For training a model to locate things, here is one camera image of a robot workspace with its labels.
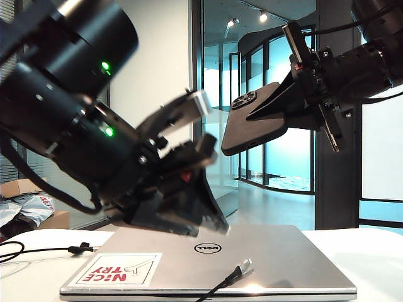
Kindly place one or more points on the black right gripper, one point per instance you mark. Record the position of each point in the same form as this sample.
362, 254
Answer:
318, 75

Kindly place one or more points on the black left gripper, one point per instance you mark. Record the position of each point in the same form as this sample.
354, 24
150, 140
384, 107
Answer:
170, 163

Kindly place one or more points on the black phone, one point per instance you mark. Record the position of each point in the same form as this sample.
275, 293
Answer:
248, 135

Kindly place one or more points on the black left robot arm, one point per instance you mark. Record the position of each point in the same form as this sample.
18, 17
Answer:
63, 94

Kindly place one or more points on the white red Nice Try sticker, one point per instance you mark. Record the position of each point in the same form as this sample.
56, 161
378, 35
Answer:
119, 270

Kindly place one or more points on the ceiling spotlight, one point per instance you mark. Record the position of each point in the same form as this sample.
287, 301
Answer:
263, 16
230, 22

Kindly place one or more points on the silver Dell laptop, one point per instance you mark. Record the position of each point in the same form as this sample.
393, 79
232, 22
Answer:
283, 261

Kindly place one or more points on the large brown cardboard box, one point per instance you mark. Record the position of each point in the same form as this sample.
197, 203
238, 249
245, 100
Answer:
56, 220

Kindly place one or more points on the grey plastic bag red print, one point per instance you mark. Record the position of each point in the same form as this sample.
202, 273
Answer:
28, 206

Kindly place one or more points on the small open cardboard box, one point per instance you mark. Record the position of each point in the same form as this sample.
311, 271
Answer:
19, 188

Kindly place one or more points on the black bag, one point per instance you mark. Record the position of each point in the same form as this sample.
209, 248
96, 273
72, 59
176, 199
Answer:
17, 225

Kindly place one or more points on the glass door with black frame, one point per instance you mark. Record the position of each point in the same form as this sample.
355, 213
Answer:
217, 63

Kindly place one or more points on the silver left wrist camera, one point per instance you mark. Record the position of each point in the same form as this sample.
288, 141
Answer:
201, 104

